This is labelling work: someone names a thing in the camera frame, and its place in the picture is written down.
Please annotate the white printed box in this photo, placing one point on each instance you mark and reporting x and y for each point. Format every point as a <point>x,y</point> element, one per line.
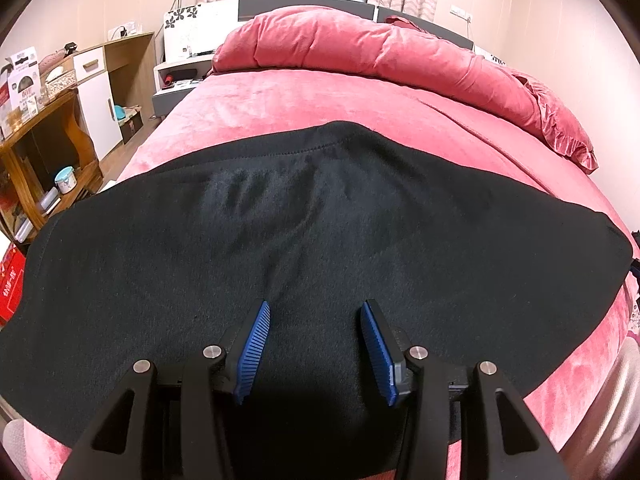
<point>22,80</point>

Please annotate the teal bowl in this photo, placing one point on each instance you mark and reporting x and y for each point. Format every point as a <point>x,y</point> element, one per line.
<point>120,114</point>

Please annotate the wooden desk with white cabinet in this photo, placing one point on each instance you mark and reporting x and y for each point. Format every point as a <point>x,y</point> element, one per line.
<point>97,105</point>

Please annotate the bed with pink sheet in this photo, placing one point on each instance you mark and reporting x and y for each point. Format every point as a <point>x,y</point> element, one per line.
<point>300,95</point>

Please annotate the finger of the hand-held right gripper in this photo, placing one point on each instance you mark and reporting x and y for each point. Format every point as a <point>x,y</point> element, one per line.
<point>636,260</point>

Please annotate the white wall socket with plug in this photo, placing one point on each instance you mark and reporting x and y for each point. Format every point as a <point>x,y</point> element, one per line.
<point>125,30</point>

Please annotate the pink duvet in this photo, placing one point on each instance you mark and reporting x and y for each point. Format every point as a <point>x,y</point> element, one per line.
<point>350,40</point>

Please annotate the white floral headboard panel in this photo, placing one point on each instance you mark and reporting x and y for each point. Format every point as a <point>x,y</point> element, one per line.
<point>200,30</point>

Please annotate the red cardboard box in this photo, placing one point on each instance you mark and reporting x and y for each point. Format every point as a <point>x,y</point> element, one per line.
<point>11,285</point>

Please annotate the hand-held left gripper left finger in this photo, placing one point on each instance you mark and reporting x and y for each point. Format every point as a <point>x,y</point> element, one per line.
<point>252,350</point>

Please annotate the grey headboard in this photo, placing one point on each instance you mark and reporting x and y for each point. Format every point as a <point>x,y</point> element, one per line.
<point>310,2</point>

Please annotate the white and grey nightstand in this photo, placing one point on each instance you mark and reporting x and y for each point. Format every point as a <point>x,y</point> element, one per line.
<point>175,90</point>

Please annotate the pink pillow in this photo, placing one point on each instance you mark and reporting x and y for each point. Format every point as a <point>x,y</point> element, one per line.
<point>405,23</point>

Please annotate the wooden table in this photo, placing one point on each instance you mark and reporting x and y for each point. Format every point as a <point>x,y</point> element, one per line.
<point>75,125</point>

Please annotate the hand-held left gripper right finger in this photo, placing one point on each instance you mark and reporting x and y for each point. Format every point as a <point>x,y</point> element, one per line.
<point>375,350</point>

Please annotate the black pants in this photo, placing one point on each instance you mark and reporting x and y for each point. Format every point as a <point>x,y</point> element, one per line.
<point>320,220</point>

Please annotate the white jar with teal lid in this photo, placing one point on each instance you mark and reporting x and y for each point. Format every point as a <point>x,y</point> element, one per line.
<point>65,182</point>

